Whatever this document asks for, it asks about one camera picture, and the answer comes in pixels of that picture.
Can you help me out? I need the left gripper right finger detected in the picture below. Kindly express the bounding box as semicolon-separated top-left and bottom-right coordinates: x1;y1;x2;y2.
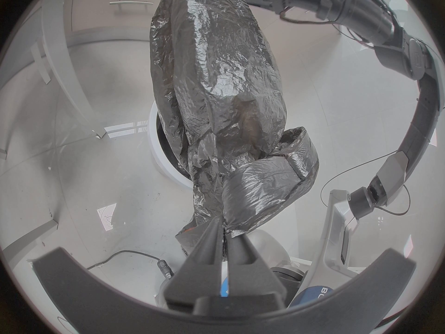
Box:
224;233;287;307

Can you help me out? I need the grey chair with white legs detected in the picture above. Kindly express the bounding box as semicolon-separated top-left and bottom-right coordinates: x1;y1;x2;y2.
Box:
0;0;107;257

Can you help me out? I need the black plastic bag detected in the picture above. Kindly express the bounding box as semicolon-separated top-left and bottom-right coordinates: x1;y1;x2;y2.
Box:
149;0;320;257

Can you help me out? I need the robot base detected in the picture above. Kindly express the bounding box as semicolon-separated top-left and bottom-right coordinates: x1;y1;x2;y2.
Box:
155;189;366;309

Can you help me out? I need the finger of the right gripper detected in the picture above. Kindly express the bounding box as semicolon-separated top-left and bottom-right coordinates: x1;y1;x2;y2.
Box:
243;0;279;12

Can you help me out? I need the beige cabinet with metal handles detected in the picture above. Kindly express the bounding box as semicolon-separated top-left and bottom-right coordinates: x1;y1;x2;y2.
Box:
52;0;165;48

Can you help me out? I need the white trash bin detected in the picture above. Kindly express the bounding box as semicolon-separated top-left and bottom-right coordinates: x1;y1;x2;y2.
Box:
147;101;195;189

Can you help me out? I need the black cable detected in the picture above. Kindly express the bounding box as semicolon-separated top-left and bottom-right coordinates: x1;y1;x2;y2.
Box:
320;150;412;218
86;250;175;278

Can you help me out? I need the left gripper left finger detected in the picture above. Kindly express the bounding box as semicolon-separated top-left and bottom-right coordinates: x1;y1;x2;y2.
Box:
165;217;223;314

